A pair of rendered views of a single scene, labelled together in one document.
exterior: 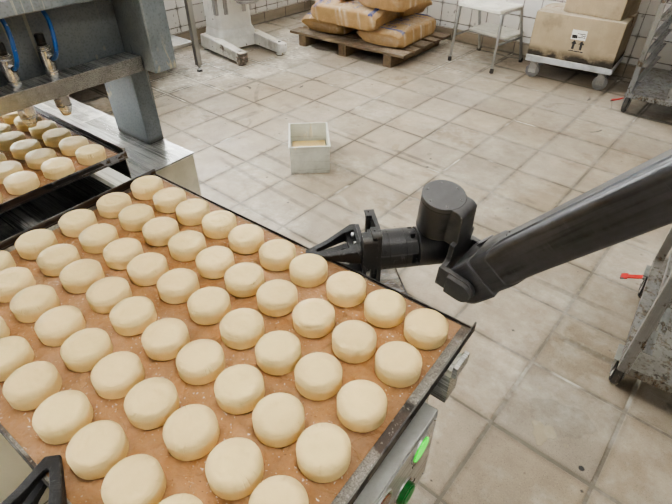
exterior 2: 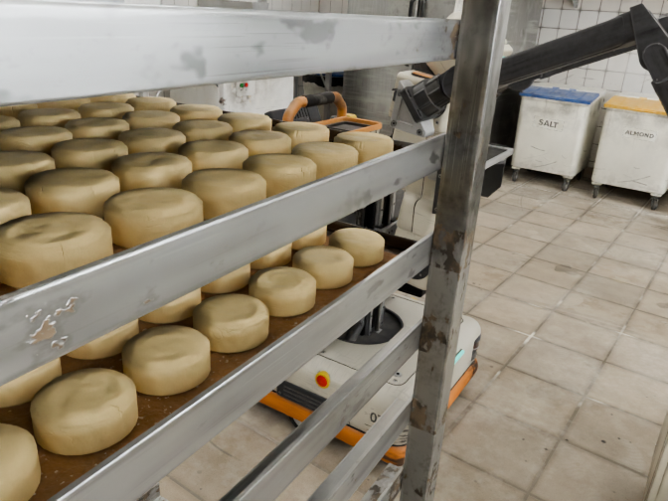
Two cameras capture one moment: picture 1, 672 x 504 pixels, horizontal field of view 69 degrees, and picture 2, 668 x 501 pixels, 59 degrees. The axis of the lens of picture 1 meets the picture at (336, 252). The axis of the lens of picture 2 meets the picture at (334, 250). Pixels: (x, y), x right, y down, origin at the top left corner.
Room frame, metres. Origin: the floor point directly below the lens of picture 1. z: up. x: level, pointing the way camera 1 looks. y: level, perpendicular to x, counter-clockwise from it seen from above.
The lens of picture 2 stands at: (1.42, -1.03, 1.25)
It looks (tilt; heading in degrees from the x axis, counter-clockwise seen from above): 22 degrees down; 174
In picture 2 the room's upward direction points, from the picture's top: 3 degrees clockwise
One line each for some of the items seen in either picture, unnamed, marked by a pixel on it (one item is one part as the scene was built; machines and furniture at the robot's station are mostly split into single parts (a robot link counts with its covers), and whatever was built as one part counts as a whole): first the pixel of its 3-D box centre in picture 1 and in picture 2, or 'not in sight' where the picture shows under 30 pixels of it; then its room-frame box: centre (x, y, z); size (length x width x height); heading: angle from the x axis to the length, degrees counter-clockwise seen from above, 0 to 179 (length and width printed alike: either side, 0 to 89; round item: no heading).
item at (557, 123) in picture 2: not in sight; (556, 135); (-3.30, 1.21, 0.38); 0.64 x 0.54 x 0.77; 142
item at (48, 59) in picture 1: (54, 64); not in sight; (0.82, 0.46, 1.07); 0.06 x 0.03 x 0.18; 52
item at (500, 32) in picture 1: (490, 32); not in sight; (4.18, -1.24, 0.23); 0.45 x 0.45 x 0.46; 41
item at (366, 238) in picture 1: (339, 248); not in sight; (0.53, 0.00, 0.91); 0.09 x 0.07 x 0.07; 98
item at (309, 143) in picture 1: (309, 147); not in sight; (2.47, 0.15, 0.08); 0.30 x 0.22 x 0.16; 4
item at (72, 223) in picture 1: (78, 223); not in sight; (0.59, 0.38, 0.91); 0.05 x 0.05 x 0.02
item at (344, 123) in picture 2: not in sight; (343, 142); (-0.37, -0.85, 0.87); 0.23 x 0.15 x 0.11; 143
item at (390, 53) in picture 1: (369, 38); not in sight; (4.63, -0.30, 0.06); 1.20 x 0.80 x 0.11; 52
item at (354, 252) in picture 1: (339, 258); not in sight; (0.53, 0.00, 0.89); 0.09 x 0.07 x 0.07; 98
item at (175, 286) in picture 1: (178, 285); not in sight; (0.45, 0.20, 0.91); 0.05 x 0.05 x 0.02
